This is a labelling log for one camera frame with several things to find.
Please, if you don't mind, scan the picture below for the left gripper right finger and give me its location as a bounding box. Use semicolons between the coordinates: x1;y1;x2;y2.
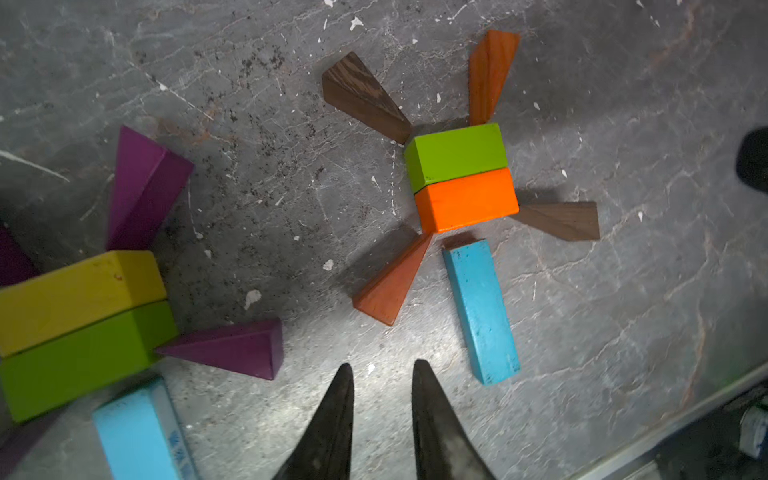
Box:
411;359;495;479

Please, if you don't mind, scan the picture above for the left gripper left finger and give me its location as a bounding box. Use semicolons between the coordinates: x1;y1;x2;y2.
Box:
274;363;354;479

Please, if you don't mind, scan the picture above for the teal block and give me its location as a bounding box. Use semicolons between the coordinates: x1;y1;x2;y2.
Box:
443;240;521;386

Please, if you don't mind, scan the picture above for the purple wedge block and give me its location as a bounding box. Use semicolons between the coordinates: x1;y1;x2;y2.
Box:
1;409;63;479
0;226;40;287
105;125;194;250
155;319;284;380

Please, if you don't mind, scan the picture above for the reddish brown wedge block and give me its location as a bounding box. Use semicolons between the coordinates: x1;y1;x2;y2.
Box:
352;233;435;327

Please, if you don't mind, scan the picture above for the light blue block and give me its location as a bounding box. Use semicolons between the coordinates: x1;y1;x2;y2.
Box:
93;377;198;479

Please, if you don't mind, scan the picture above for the orange rectangular block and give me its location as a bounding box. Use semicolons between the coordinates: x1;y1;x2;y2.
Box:
414;168;520;233

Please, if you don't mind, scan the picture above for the dark brown wedge block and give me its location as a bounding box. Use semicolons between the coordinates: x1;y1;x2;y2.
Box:
321;52;412;145
511;201;601;242

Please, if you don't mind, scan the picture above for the light green block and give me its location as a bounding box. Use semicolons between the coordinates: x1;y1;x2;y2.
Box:
404;123;508;193

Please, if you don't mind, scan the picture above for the green rectangular block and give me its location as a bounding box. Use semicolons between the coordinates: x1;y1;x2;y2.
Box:
1;301;179;423

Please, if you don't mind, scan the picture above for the yellow rectangular block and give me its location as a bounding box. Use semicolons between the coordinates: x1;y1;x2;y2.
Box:
1;250;167;358

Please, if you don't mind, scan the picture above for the orange brown wedge block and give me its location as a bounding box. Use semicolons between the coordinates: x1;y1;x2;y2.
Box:
469;30;521;126

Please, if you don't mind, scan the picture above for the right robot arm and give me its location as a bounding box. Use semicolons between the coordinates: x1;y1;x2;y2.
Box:
736;127;768;194

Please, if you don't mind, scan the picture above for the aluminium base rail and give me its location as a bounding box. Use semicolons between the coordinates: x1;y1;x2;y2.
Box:
574;364;767;479

